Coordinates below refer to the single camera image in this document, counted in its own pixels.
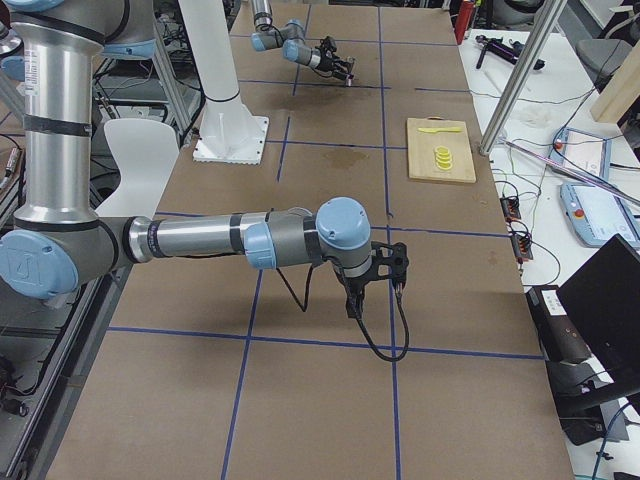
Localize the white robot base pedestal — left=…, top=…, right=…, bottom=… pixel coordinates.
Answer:
left=179, top=0, right=269, bottom=165

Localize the black power box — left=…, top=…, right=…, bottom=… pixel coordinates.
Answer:
left=526, top=285, right=591, bottom=365

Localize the white plastic chair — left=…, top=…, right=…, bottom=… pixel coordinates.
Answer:
left=97, top=118, right=179, bottom=218

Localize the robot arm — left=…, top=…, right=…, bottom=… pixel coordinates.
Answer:
left=249, top=1, right=355, bottom=86
left=1, top=1, right=374, bottom=318

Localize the bamboo cutting board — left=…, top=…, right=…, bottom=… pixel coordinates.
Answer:
left=406, top=118, right=476, bottom=184

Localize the black camera cable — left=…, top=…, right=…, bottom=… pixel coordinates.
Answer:
left=329, top=254, right=411, bottom=363

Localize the aluminium frame post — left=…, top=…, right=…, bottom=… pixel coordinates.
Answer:
left=479, top=0, right=567, bottom=156

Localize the teach pendant lower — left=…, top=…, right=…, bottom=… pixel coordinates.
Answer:
left=560, top=183, right=639, bottom=250

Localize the yellow plastic knife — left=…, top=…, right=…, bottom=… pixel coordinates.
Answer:
left=417, top=126, right=463, bottom=134

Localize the teach pendant upper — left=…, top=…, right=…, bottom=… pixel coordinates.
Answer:
left=549, top=127, right=612, bottom=180

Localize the teach pendant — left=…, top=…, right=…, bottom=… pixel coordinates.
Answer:
left=560, top=183, right=639, bottom=250
left=549, top=127, right=612, bottom=180

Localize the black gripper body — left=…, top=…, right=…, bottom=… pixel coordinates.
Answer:
left=314, top=50, right=350, bottom=80
left=344, top=274, right=371, bottom=319

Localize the black laptop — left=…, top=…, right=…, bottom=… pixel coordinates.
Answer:
left=558, top=234, right=639, bottom=379

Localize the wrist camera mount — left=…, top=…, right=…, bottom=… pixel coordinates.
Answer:
left=367, top=241, right=409, bottom=286
left=318, top=35, right=337, bottom=60

